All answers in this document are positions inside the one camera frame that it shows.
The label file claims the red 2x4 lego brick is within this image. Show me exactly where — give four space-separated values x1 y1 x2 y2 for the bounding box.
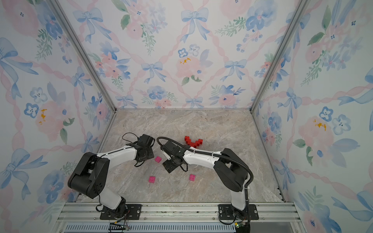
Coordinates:
185 136 203 149

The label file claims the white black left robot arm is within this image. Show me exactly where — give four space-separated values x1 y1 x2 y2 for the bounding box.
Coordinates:
68 134 155 220

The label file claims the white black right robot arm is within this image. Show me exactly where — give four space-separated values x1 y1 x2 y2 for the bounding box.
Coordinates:
156 136 254 220

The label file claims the black left camera cable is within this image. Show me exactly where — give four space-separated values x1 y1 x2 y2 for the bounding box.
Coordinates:
121 132 140 146

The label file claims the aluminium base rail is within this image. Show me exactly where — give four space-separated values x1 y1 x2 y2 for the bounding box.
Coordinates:
52 203 306 233

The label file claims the aluminium corner post left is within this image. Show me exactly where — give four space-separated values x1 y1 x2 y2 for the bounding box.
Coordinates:
46 1 117 113

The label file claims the aluminium corner post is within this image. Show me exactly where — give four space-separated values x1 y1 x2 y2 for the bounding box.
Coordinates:
250 0 309 114
46 1 117 113

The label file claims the aluminium corner post right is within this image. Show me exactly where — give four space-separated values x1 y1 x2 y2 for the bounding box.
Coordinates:
250 0 309 114

